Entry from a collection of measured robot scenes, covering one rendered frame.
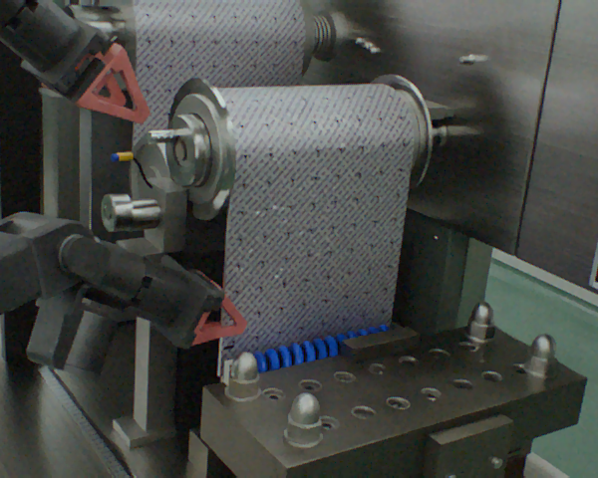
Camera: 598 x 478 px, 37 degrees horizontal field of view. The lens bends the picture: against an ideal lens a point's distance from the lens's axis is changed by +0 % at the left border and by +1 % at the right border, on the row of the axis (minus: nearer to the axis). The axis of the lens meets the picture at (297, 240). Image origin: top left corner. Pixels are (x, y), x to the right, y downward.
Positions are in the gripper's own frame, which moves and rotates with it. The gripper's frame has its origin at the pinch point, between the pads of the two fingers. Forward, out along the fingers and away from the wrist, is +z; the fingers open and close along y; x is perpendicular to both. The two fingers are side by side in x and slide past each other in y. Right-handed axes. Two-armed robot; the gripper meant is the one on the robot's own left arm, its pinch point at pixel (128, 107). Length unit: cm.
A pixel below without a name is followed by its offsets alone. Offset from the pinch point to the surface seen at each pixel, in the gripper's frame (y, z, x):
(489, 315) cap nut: 15.7, 45.2, 7.5
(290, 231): 7.9, 19.7, 0.3
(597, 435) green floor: -69, 233, 25
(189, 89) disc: -0.8, 4.6, 5.7
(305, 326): 7.8, 29.7, -6.7
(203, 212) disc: 3.6, 12.3, -3.7
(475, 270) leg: -6, 63, 16
